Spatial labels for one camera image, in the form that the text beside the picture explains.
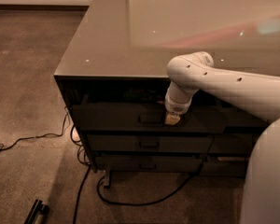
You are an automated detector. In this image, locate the black metal bracket on floor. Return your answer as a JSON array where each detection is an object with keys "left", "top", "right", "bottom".
[{"left": 24, "top": 199, "right": 49, "bottom": 224}]

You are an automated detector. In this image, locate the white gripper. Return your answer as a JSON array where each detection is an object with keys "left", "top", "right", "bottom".
[{"left": 164, "top": 94, "right": 192, "bottom": 125}]

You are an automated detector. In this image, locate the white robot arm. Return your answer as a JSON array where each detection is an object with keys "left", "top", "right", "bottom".
[{"left": 165, "top": 51, "right": 280, "bottom": 224}]

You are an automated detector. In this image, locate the thick black floor cable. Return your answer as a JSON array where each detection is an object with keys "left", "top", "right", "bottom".
[{"left": 72, "top": 133, "right": 216, "bottom": 224}]

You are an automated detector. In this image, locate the drawer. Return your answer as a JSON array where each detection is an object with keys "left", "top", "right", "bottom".
[
  {"left": 72, "top": 103, "right": 228, "bottom": 133},
  {"left": 88, "top": 134, "right": 213, "bottom": 153},
  {"left": 209, "top": 133, "right": 255, "bottom": 156},
  {"left": 95, "top": 155, "right": 202, "bottom": 173},
  {"left": 221, "top": 102, "right": 267, "bottom": 127},
  {"left": 201, "top": 157, "right": 249, "bottom": 177}
]

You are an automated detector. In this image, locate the thin black floor cable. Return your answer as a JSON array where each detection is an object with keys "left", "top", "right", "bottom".
[{"left": 0, "top": 106, "right": 91, "bottom": 166}]

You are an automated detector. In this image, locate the dark cabinet with glossy top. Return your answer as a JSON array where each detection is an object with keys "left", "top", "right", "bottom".
[{"left": 54, "top": 0, "right": 280, "bottom": 174}]

